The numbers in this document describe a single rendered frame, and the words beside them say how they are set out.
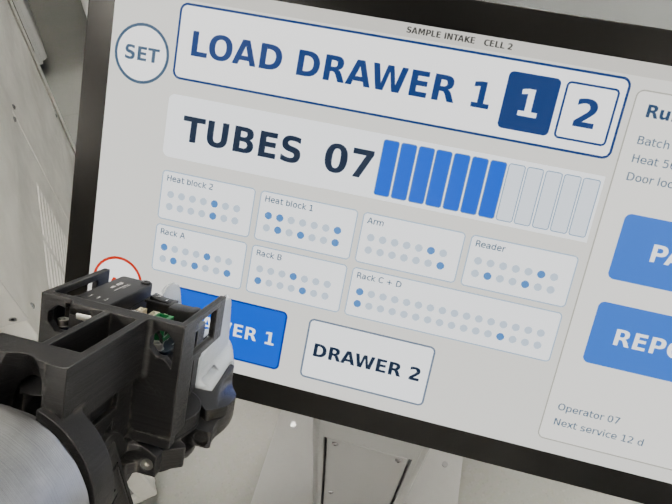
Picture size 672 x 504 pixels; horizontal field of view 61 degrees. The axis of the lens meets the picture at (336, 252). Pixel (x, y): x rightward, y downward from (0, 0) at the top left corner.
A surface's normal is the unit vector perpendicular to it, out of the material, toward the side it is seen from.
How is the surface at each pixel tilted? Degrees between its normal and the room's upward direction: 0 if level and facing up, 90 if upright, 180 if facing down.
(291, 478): 5
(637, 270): 50
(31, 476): 57
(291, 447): 5
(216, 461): 0
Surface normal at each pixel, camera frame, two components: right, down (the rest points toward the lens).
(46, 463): 0.80, -0.54
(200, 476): 0.04, -0.62
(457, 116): -0.17, 0.18
